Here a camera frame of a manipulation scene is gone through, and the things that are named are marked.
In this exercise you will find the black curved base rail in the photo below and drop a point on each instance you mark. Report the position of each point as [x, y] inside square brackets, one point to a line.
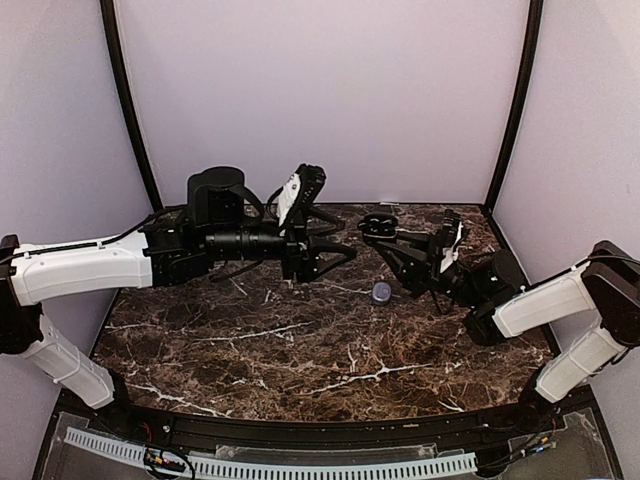
[482, 428]

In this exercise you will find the white slotted cable duct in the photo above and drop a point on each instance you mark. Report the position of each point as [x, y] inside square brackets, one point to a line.
[233, 462]

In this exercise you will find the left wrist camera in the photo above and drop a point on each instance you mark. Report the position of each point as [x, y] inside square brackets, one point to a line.
[291, 203]

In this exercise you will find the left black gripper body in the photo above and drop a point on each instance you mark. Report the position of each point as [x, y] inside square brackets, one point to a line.
[293, 249]

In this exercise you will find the left black frame post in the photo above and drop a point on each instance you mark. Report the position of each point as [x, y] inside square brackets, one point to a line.
[128, 109]

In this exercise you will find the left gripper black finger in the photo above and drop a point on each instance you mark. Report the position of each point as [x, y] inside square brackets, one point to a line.
[326, 255]
[330, 224]

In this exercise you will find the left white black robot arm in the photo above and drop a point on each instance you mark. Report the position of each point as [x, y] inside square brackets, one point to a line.
[221, 221]

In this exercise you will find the purple earbud charging case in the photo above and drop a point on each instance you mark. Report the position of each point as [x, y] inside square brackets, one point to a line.
[381, 293]

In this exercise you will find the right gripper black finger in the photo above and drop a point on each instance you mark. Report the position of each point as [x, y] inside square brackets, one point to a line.
[405, 262]
[414, 240]

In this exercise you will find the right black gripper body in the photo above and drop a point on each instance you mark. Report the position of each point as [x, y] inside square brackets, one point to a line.
[423, 280]

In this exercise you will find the right black frame post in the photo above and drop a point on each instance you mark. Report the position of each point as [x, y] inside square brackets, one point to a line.
[519, 97]

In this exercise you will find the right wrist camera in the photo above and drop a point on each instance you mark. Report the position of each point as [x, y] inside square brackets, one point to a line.
[451, 235]

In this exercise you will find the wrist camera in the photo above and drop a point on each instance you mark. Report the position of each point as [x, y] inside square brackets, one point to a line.
[451, 235]
[291, 203]

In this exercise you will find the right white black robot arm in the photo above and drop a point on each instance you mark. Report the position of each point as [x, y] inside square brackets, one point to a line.
[501, 306]

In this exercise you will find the black earbud charging case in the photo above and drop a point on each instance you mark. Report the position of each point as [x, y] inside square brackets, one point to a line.
[378, 226]

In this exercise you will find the black frame post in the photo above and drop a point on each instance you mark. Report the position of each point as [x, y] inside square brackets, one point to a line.
[519, 97]
[128, 109]

